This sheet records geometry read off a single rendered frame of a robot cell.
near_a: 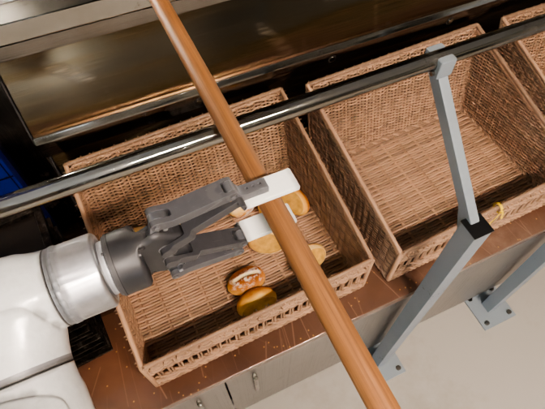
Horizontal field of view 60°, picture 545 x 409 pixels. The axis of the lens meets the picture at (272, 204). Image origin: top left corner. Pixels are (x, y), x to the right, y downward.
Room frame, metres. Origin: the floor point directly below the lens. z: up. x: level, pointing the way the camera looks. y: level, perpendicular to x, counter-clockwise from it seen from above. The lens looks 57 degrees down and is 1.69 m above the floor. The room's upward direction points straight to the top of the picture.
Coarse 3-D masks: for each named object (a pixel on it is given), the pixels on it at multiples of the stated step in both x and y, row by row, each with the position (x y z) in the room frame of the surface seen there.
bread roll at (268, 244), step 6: (270, 234) 0.57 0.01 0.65; (252, 240) 0.56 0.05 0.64; (258, 240) 0.56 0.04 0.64; (264, 240) 0.56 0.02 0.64; (270, 240) 0.56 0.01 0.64; (276, 240) 0.56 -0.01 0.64; (252, 246) 0.55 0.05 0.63; (258, 246) 0.55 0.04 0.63; (264, 246) 0.55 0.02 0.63; (270, 246) 0.55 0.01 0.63; (276, 246) 0.55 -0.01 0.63; (264, 252) 0.54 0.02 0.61; (270, 252) 0.54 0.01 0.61
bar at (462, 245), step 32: (512, 32) 0.67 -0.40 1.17; (416, 64) 0.59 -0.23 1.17; (448, 64) 0.60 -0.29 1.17; (320, 96) 0.52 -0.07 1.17; (352, 96) 0.54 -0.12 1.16; (448, 96) 0.58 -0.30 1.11; (256, 128) 0.47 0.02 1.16; (448, 128) 0.54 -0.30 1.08; (128, 160) 0.40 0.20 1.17; (160, 160) 0.41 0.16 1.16; (448, 160) 0.52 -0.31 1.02; (32, 192) 0.35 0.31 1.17; (64, 192) 0.35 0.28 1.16; (480, 224) 0.43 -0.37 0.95; (448, 256) 0.41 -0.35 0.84; (544, 256) 0.61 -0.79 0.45; (512, 288) 0.60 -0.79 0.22; (416, 320) 0.40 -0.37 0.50; (480, 320) 0.57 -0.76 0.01; (384, 352) 0.40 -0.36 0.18
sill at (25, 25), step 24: (24, 0) 0.75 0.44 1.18; (48, 0) 0.75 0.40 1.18; (72, 0) 0.75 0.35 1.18; (96, 0) 0.75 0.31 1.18; (120, 0) 0.77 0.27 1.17; (144, 0) 0.78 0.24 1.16; (0, 24) 0.68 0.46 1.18; (24, 24) 0.70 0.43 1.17; (48, 24) 0.71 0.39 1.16; (72, 24) 0.73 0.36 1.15
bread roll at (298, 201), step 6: (294, 192) 0.70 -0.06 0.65; (300, 192) 0.70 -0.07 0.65; (282, 198) 0.69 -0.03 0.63; (288, 198) 0.69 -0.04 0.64; (294, 198) 0.68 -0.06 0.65; (300, 198) 0.68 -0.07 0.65; (306, 198) 0.68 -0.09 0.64; (294, 204) 0.67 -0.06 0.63; (300, 204) 0.66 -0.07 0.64; (306, 204) 0.67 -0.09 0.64; (294, 210) 0.66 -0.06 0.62; (300, 210) 0.65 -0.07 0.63; (306, 210) 0.65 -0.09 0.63
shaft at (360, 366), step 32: (160, 0) 0.71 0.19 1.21; (192, 64) 0.55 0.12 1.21; (224, 128) 0.43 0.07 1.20; (256, 160) 0.37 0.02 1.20; (288, 224) 0.28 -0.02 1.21; (288, 256) 0.24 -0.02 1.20; (320, 288) 0.20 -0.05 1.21; (320, 320) 0.17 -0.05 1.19; (352, 352) 0.13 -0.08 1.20; (384, 384) 0.10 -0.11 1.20
